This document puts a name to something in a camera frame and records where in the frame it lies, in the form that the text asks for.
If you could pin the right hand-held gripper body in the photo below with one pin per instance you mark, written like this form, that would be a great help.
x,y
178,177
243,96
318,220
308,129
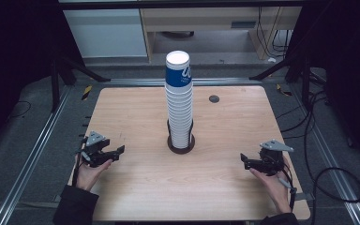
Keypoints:
x,y
272,159

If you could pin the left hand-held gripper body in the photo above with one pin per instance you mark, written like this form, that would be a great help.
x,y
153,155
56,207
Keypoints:
x,y
95,153

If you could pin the black cup holder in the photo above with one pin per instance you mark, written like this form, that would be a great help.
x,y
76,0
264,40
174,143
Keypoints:
x,y
181,150

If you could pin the stack of white paper cups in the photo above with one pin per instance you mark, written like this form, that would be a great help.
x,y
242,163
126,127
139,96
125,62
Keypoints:
x,y
178,106

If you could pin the person's left hand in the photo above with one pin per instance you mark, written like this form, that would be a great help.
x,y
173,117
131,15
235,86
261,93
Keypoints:
x,y
86,176

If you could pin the person's right hand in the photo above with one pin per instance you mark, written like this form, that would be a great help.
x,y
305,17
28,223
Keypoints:
x,y
276,190

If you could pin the yellow black floor tape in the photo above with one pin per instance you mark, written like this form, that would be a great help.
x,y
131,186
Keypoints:
x,y
282,90
86,92

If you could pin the black round table grommet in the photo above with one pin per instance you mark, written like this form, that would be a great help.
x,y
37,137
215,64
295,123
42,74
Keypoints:
x,y
214,99

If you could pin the black metal stand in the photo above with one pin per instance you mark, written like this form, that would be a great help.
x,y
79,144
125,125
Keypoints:
x,y
55,87
304,81

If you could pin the white cabinet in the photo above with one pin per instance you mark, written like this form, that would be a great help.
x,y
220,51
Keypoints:
x,y
106,34

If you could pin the dark chair base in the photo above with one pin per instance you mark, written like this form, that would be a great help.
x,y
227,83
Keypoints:
x,y
178,34

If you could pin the light wooden desk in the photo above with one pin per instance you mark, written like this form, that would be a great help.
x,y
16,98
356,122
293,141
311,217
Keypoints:
x,y
200,18

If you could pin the grey table edge bracket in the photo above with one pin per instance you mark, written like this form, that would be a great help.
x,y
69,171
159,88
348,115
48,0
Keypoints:
x,y
303,197
59,198

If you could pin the metal floor rail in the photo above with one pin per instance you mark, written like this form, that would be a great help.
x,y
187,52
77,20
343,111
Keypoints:
x,y
331,162
131,82
28,162

